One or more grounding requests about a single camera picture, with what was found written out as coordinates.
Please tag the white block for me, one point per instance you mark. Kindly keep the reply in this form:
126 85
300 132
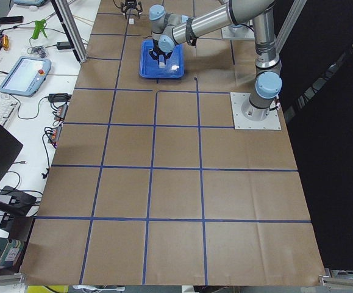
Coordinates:
161 63

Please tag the blue plastic tray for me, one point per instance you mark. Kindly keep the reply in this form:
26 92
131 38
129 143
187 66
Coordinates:
150 69

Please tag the black power adapter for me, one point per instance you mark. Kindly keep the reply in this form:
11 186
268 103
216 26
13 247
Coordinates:
63 45

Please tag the green hand tool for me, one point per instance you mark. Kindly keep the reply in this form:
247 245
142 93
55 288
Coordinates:
40 26

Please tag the black smartphone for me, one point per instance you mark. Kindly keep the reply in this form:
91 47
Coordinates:
11 19

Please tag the upper usb hub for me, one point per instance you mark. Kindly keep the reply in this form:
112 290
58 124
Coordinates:
60 112

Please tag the usb hub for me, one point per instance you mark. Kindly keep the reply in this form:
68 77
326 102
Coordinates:
60 112
53 134

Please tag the blue teach pendant tablet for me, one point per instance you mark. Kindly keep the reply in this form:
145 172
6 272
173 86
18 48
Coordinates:
26 76

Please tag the brown paper table cover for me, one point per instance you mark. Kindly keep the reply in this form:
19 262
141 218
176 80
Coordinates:
152 184

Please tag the lower usb hub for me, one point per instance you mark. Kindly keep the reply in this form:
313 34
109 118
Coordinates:
53 134

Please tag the orange black device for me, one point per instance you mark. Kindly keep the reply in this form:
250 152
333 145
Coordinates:
4 41

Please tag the white keyboard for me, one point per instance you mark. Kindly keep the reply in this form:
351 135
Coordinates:
8 108

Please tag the aluminium frame post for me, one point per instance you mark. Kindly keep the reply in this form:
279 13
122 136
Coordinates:
69 26

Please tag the black box with cables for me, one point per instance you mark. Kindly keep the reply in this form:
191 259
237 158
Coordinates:
15 202

